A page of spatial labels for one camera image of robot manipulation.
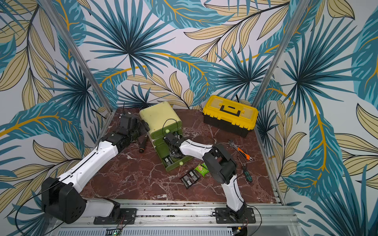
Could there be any green top drawer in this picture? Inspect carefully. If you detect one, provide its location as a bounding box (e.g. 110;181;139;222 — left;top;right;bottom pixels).
149;124;183;139

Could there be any green drawer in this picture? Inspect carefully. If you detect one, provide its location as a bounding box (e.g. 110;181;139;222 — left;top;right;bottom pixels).
149;124;183;139
155;144;193;172
152;136;165;147

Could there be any pale green drawer cabinet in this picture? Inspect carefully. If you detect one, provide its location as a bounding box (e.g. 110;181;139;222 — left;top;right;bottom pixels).
139;101;182;142

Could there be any green bottom drawer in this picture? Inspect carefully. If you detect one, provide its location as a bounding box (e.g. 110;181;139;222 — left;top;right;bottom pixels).
155;144;193;172

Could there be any green cookie packet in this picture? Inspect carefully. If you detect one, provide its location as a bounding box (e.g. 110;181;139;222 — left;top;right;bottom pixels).
195;163;209;177

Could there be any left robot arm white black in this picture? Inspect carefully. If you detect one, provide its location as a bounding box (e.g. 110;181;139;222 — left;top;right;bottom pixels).
41;114;150;224

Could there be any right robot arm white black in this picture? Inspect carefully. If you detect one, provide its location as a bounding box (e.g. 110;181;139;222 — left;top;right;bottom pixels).
164;133;247;218

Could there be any black orange screwdriver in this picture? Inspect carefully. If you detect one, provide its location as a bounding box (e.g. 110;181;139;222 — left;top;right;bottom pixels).
139;135;149;153

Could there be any orange adjustable wrench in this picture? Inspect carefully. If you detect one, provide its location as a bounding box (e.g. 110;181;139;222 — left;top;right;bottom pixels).
228;140;252;161

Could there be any yellow black toolbox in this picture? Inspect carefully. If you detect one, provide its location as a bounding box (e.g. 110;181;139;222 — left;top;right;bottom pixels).
202;95;258;138

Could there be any green black screwdriver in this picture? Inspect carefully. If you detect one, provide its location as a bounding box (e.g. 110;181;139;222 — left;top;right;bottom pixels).
238;157;253;183

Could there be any aluminium front rail frame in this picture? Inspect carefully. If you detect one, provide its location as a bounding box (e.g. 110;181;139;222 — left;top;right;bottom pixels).
43;200;304;236

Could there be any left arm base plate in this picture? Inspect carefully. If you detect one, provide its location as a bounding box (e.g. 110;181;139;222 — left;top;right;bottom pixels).
94;208;137;225

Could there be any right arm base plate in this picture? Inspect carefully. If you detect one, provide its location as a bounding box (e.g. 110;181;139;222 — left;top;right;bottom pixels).
212;207;256;224

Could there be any left aluminium corner post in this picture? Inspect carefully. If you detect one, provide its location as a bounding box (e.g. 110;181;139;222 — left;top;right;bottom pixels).
39;0;112;113

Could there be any aluminium corner post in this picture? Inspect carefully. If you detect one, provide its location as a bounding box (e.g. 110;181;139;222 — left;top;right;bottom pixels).
39;0;112;113
252;1;310;108

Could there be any right aluminium corner post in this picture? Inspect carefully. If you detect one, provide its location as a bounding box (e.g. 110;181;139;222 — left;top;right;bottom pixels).
252;1;310;108

